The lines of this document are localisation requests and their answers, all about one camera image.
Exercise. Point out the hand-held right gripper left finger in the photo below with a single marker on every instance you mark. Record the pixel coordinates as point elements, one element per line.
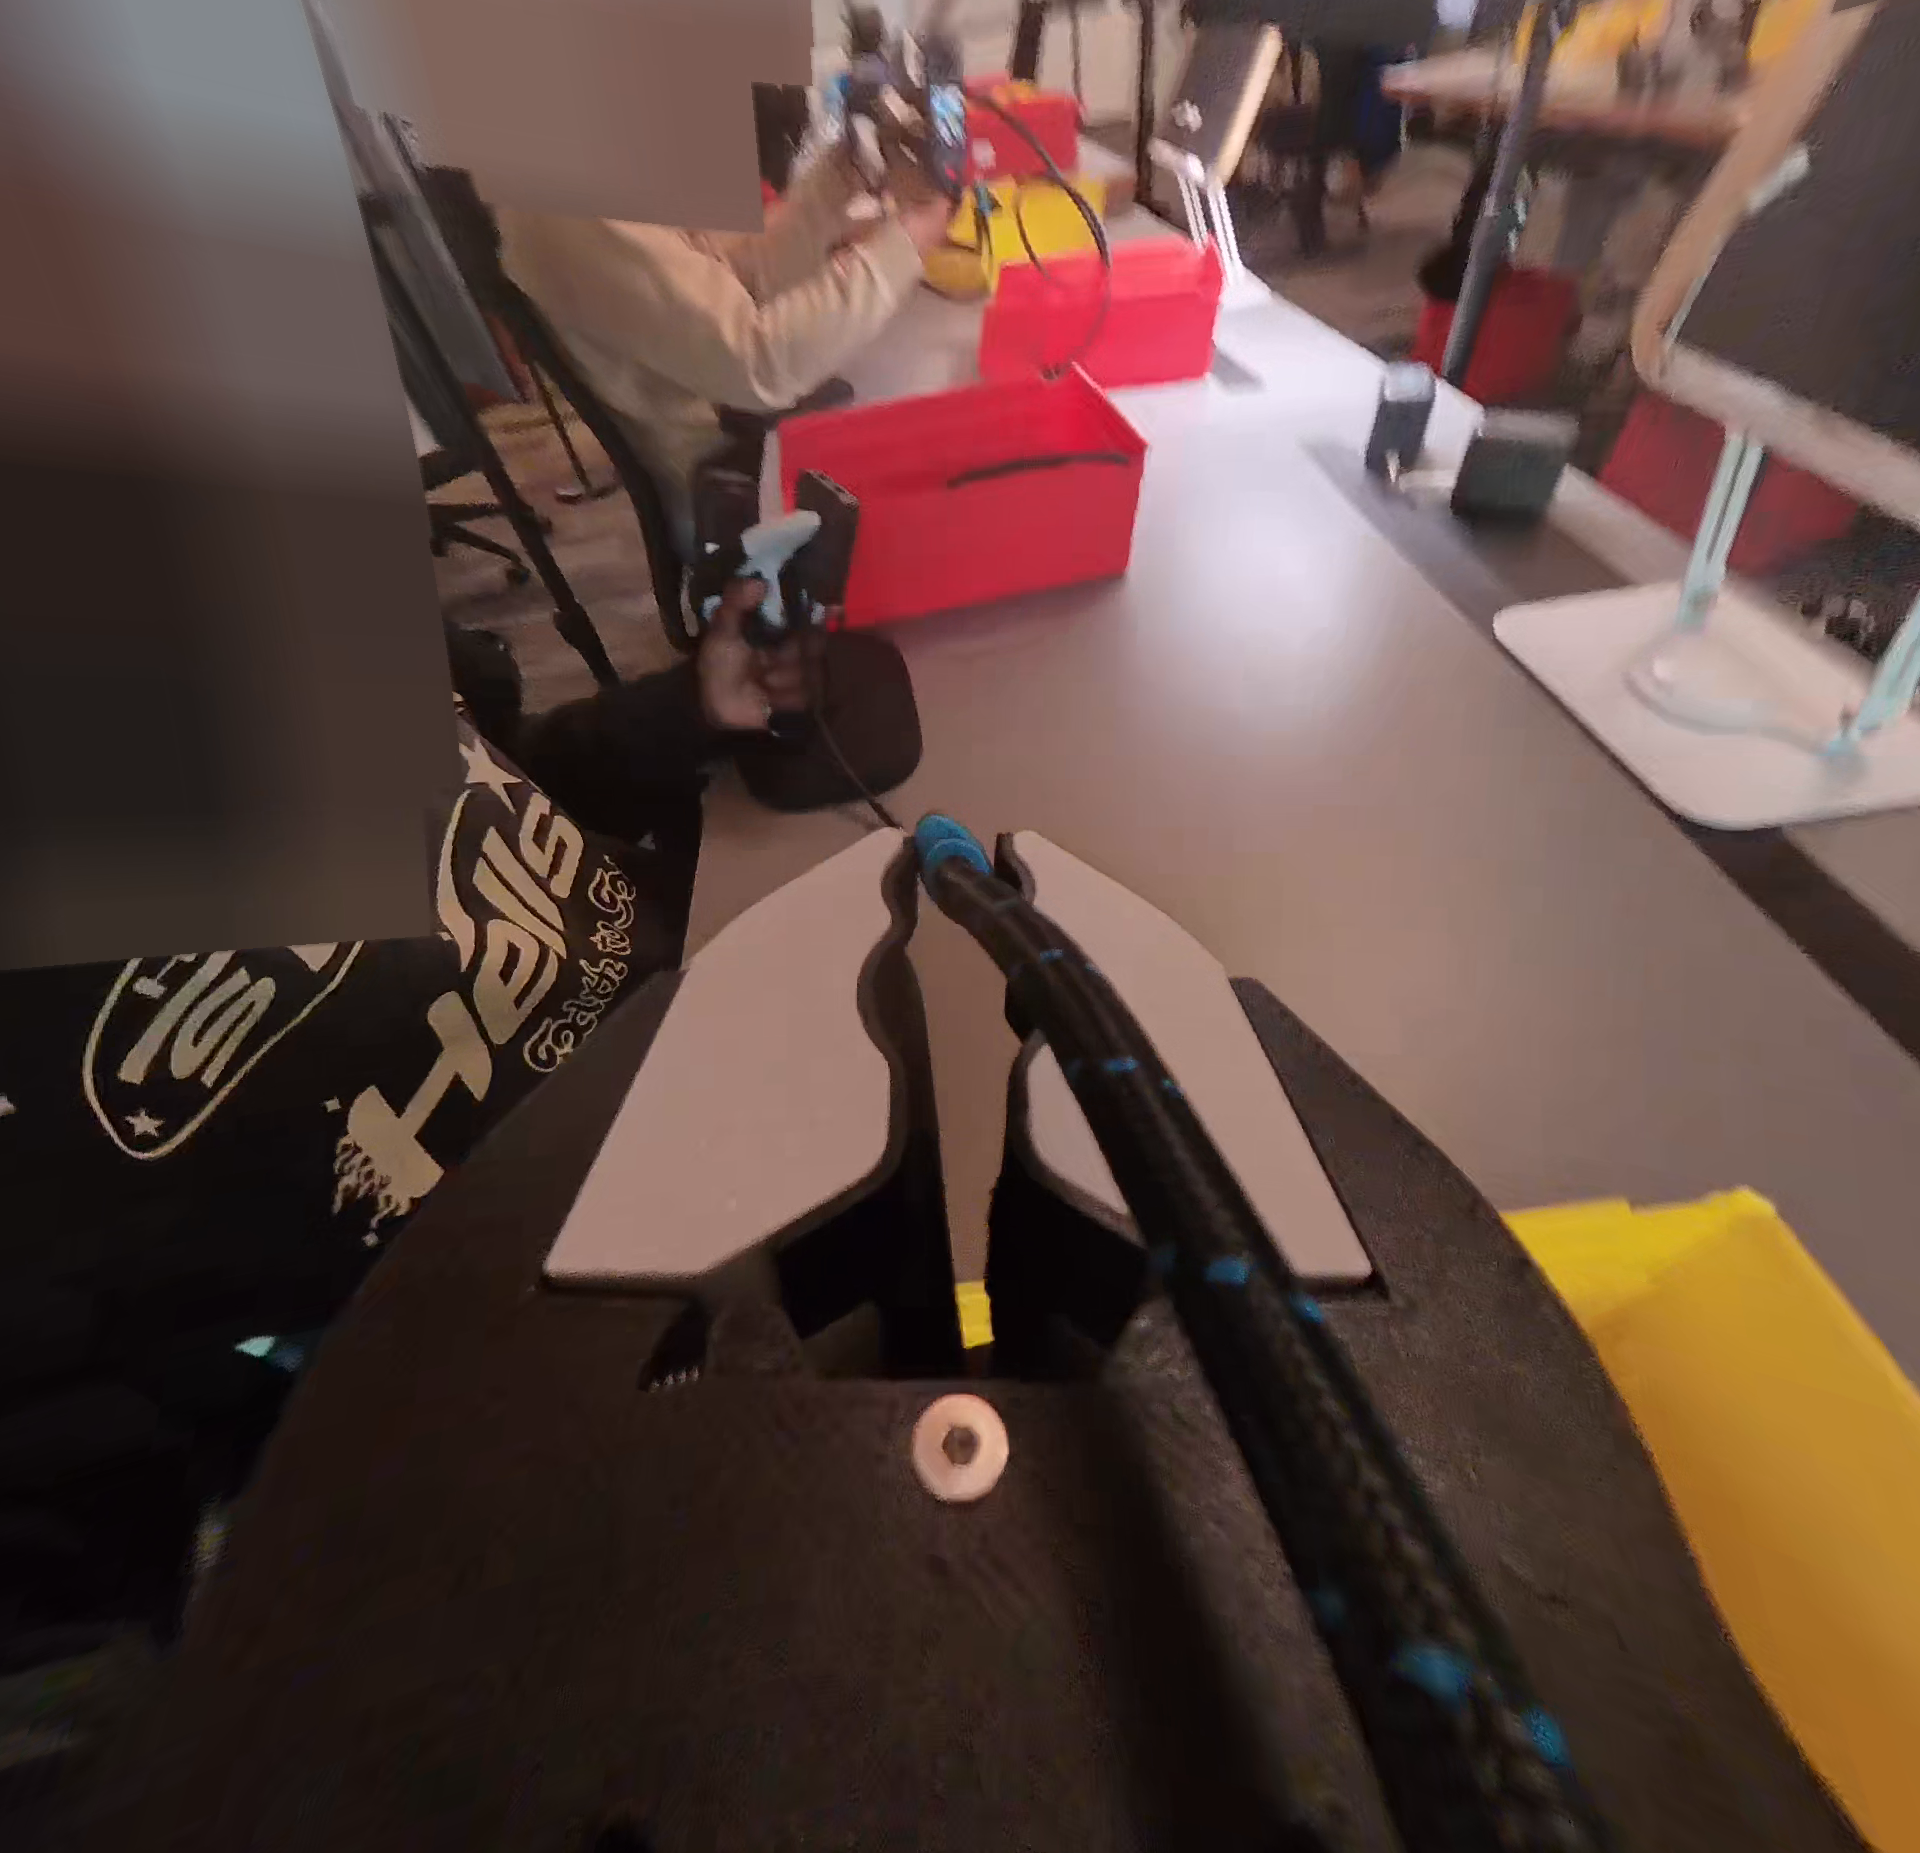
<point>749,1089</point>

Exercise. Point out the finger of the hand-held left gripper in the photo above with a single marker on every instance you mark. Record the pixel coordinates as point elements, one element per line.
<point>781,541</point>

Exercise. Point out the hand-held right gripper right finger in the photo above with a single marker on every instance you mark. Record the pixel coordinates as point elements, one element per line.
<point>1222,1099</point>

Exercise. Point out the black adapter hub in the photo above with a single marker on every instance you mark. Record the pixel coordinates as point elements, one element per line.
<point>828,534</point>

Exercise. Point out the person's left hand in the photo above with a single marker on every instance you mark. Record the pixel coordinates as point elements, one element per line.
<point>736,684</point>

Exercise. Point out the black cushioned pad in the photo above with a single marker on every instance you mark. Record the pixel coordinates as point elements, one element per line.
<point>862,715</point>

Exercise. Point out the red plastic bin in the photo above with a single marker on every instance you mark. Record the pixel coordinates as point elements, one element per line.
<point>1096,333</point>
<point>977,551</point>
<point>1036,129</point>

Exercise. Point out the black office chair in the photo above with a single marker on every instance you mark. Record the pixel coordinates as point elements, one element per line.
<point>434,264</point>

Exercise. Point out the yellow plastic bin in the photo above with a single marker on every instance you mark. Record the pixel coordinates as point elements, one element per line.
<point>1772,1435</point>
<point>1052,218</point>

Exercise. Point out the dark printed shirt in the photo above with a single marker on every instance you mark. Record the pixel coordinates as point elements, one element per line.
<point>226,1252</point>

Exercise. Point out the small black board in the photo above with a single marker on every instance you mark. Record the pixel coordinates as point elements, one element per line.
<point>1222,97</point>

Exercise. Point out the small grey box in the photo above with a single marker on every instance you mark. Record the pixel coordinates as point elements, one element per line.
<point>1397,421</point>
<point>1515,464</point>

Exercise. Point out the red storage bin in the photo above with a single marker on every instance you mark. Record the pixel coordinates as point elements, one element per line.
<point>1515,346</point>
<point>1682,474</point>

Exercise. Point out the black disc on pole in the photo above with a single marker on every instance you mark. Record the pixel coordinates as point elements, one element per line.
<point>1500,203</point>

